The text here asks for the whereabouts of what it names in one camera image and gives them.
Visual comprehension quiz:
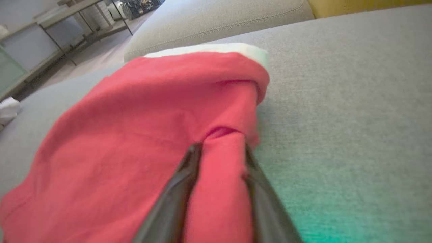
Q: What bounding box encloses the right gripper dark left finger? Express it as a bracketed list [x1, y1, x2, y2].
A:
[133, 142, 203, 243]

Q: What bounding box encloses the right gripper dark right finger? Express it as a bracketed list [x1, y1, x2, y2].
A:
[243, 143, 304, 243]

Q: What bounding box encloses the red shorts white side stripe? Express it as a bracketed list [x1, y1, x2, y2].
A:
[0, 42, 270, 243]

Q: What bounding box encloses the red basketball jersey white trim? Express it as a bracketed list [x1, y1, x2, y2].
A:
[0, 96, 22, 128]

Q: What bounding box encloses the light grey sofa seat cushion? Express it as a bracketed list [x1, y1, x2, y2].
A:
[124, 0, 315, 63]

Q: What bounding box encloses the wheeled robot with white parts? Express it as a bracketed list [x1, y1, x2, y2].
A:
[120, 0, 166, 19]

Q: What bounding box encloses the white slatted basket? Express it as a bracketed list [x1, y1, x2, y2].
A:
[83, 4, 116, 31]

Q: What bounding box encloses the table with black metal legs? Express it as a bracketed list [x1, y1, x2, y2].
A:
[34, 0, 134, 66]

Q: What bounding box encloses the large yellow back cushion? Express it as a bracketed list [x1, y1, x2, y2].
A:
[308, 0, 432, 19]

